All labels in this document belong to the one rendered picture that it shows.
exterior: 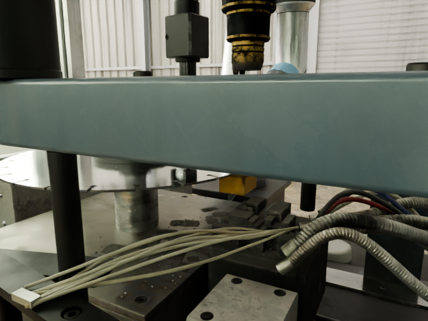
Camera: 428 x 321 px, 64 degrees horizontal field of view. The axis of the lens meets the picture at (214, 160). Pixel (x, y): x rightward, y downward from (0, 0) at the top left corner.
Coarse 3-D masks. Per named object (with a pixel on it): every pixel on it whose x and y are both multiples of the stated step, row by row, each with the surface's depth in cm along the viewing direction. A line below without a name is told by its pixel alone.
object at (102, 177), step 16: (16, 160) 44; (32, 160) 44; (80, 160) 44; (0, 176) 36; (16, 176) 36; (32, 176) 36; (48, 176) 36; (80, 176) 36; (96, 176) 36; (112, 176) 36; (128, 176) 36; (144, 176) 36; (160, 176) 36; (176, 176) 36; (192, 176) 36; (208, 176) 36; (224, 176) 36
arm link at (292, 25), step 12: (276, 0) 89; (288, 0) 87; (300, 0) 87; (312, 0) 88; (276, 12) 93; (288, 12) 89; (300, 12) 89; (276, 24) 94; (288, 24) 90; (300, 24) 90; (276, 36) 94; (288, 36) 91; (300, 36) 91; (276, 48) 95; (288, 48) 92; (300, 48) 92; (276, 60) 96; (288, 60) 93; (300, 60) 93; (300, 72) 93
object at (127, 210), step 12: (120, 192) 46; (132, 192) 45; (144, 192) 46; (156, 192) 48; (120, 204) 46; (132, 204) 46; (144, 204) 46; (156, 204) 48; (120, 216) 47; (132, 216) 46; (144, 216) 47; (156, 216) 48; (120, 228) 47; (132, 228) 46; (144, 228) 47
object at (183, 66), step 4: (180, 64) 43; (184, 64) 43; (188, 64) 43; (192, 64) 43; (180, 68) 43; (184, 68) 43; (188, 68) 43; (192, 68) 43; (180, 72) 44; (184, 72) 43; (188, 72) 43; (192, 72) 43
